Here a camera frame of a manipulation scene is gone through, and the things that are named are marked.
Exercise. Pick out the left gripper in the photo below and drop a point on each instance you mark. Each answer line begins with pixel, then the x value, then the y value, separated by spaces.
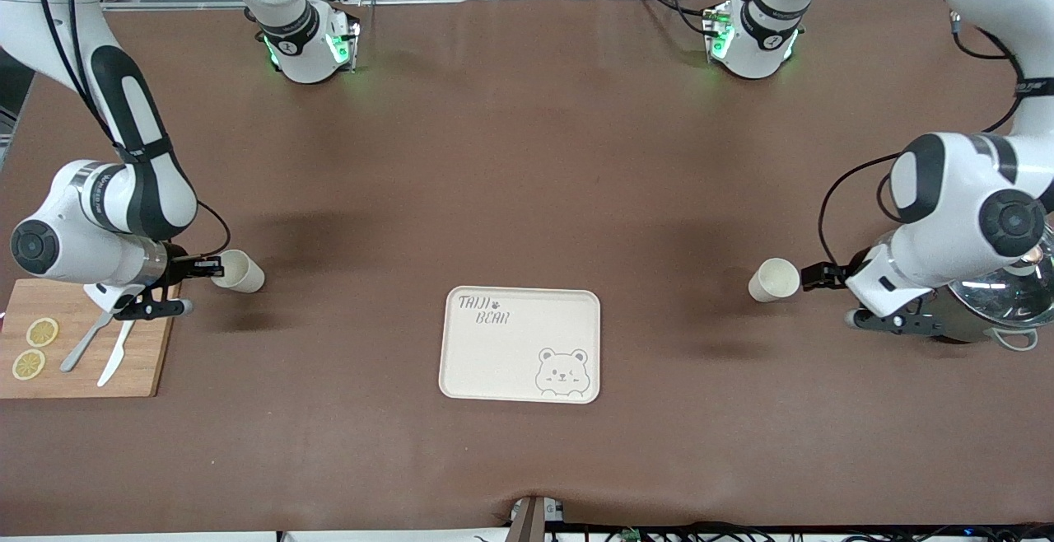
pixel 848 268

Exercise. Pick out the grey plastic knife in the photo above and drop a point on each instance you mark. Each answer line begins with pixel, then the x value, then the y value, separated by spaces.
pixel 82 348

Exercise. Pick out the grey-green electric pot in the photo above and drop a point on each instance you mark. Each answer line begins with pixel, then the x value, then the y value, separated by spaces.
pixel 972 329

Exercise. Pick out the glass pot lid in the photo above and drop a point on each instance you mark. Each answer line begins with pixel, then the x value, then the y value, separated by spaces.
pixel 1005 303

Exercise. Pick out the bamboo cutting board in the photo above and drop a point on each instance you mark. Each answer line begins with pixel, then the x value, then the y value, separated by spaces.
pixel 156 352

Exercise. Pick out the white plastic knife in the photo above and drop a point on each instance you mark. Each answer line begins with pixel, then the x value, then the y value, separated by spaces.
pixel 115 357

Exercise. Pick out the cream bear print tray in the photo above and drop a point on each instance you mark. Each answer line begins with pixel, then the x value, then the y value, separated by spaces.
pixel 494 373

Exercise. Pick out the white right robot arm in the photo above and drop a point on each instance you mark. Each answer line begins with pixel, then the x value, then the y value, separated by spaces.
pixel 140 196

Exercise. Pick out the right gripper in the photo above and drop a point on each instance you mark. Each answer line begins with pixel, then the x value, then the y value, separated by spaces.
pixel 177 266

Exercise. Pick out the lemon slice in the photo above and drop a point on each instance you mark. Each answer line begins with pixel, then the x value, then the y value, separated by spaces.
pixel 29 364
pixel 42 332

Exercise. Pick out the white IKEA cup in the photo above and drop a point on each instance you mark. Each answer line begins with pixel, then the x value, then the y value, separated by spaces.
pixel 772 281
pixel 243 274

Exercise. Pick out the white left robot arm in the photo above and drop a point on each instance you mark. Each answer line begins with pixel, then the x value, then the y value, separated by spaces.
pixel 955 221

